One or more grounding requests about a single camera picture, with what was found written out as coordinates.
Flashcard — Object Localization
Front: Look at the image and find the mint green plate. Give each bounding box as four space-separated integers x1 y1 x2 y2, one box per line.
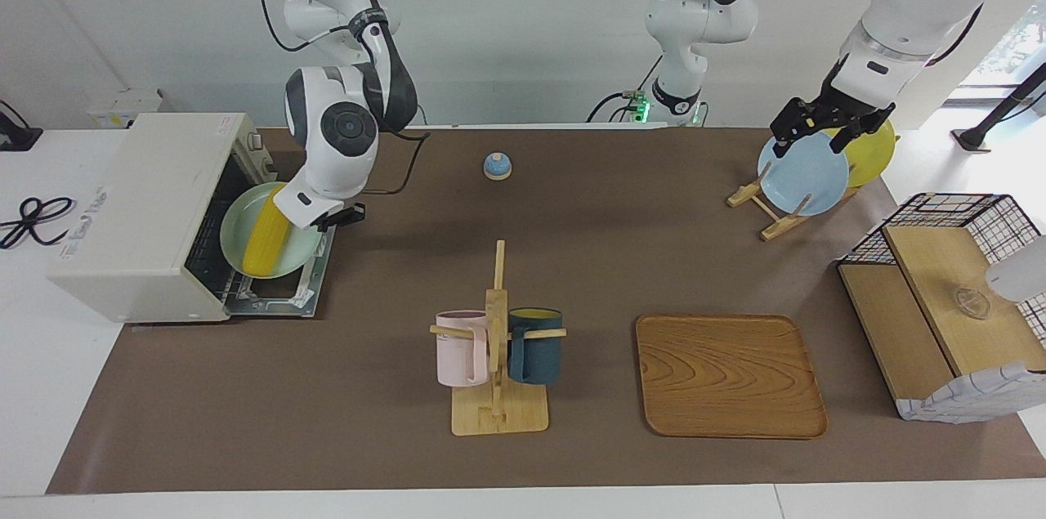
219 181 328 280

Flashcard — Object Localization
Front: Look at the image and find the yellow corn cob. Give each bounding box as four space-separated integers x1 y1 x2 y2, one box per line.
243 190 291 275

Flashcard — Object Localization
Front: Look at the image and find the glass oven door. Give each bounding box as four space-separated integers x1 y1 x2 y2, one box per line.
225 225 337 319

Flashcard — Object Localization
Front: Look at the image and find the cream toaster oven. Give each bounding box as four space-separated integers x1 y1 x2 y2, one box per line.
47 112 340 324

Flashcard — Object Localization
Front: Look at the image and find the yellow plate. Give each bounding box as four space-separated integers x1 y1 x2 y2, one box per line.
825 120 897 189

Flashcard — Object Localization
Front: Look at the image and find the light blue plate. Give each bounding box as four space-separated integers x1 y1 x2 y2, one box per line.
757 132 851 217

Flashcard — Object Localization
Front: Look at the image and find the wooden plate rack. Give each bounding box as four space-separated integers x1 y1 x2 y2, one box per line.
727 168 863 243

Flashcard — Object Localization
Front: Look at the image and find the black tripod leg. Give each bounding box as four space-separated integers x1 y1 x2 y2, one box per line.
952 61 1046 152

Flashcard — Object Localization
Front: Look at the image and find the pink mug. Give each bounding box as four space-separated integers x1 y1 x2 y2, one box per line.
435 309 491 388

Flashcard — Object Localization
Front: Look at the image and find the brown table mat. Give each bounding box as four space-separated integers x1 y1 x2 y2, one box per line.
45 125 1046 495

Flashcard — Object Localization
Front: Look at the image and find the small clear glass piece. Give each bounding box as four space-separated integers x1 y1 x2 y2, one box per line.
952 288 992 320

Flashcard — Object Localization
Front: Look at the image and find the white blurred rounded object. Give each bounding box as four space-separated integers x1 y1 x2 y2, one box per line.
985 235 1046 303

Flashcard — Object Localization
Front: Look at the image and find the dark blue mug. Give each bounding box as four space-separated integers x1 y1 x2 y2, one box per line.
507 306 564 386

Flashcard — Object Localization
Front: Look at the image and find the brown wooden tray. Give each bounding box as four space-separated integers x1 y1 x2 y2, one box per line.
635 313 829 441

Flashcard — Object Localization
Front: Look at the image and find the wooden mug tree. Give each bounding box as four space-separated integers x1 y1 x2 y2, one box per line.
429 239 568 436

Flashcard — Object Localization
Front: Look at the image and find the black stand base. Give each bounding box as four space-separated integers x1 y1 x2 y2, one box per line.
0 101 43 152

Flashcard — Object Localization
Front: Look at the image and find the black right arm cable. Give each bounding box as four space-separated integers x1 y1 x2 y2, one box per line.
249 0 430 197

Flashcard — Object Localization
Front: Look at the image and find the wire basket wooden shelf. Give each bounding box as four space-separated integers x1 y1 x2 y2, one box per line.
836 192 1046 424

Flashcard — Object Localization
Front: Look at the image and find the white wall socket box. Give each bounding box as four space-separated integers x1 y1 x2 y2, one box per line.
87 88 164 130

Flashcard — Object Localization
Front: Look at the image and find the black coiled cable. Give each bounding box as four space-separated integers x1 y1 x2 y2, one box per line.
0 196 76 250

